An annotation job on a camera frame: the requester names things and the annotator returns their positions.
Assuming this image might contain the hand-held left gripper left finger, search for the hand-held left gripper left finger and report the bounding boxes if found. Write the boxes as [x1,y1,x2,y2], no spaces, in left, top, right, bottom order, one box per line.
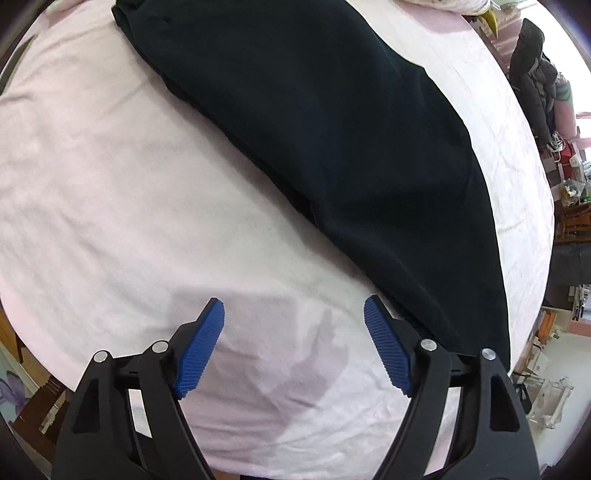
[51,298,227,480]

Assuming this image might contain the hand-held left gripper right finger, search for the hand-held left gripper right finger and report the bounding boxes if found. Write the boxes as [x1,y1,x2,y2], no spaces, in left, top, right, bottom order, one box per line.
[364,295,541,480]

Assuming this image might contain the black pants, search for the black pants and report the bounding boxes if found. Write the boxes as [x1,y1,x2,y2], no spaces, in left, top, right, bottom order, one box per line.
[112,0,512,377]

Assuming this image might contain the wooden bedside furniture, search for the wooden bedside furniture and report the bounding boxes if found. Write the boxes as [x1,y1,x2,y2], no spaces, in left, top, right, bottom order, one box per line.
[13,332,71,464]

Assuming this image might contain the pink bed sheet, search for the pink bed sheet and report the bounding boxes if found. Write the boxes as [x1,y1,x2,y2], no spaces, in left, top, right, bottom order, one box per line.
[0,0,557,480]

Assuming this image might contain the white plastic rack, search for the white plastic rack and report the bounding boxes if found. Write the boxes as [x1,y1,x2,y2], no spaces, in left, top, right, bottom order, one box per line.
[530,377,574,431]

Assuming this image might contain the dark grey cloth cover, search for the dark grey cloth cover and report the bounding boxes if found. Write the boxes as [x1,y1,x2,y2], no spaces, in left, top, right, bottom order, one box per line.
[551,242,591,291]

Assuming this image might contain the wooden chair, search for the wooden chair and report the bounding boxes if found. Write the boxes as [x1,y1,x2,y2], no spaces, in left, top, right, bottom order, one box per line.
[554,203,591,241]

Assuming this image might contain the cluttered side table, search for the cluttered side table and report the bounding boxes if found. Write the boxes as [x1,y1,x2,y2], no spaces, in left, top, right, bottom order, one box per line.
[551,175,591,208]

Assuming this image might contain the pink hanging cloth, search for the pink hanging cloth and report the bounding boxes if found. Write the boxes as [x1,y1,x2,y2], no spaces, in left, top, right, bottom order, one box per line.
[555,74,579,139]

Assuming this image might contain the black hanging jacket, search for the black hanging jacket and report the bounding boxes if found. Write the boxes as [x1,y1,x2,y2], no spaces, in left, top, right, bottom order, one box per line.
[508,18,561,144]

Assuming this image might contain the floral duvet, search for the floral duvet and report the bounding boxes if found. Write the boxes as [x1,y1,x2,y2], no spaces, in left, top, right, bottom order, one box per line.
[402,0,492,17]

